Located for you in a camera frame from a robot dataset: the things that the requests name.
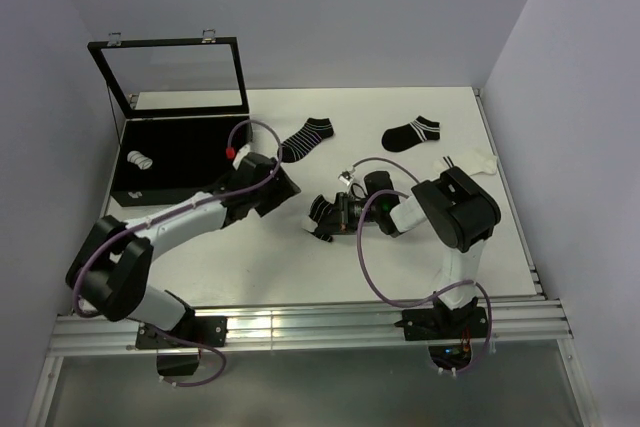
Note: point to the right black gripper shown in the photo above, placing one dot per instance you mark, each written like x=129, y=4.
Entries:
x=347, y=222

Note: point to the black sock with purple stripes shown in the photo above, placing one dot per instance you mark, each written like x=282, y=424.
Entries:
x=307, y=138

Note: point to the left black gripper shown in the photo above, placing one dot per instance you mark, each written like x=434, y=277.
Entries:
x=283, y=189

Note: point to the aluminium front frame rail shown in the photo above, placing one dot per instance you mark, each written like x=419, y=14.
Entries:
x=309, y=327

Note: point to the black white-striped sock white toe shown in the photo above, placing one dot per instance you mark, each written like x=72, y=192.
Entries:
x=320, y=211

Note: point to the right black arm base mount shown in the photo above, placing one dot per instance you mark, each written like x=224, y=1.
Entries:
x=456, y=338

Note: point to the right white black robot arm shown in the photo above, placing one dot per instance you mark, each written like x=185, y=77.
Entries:
x=462, y=215

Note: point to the black glass-panel case lid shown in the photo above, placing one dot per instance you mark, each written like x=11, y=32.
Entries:
x=173, y=77

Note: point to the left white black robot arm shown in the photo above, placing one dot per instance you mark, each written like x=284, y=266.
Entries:
x=111, y=269

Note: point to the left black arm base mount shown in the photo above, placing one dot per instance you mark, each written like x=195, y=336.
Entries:
x=180, y=352

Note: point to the black display case base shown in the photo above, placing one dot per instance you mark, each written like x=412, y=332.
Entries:
x=188, y=155

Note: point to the white sock black thin stripes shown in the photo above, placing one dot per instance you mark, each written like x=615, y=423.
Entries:
x=139, y=160

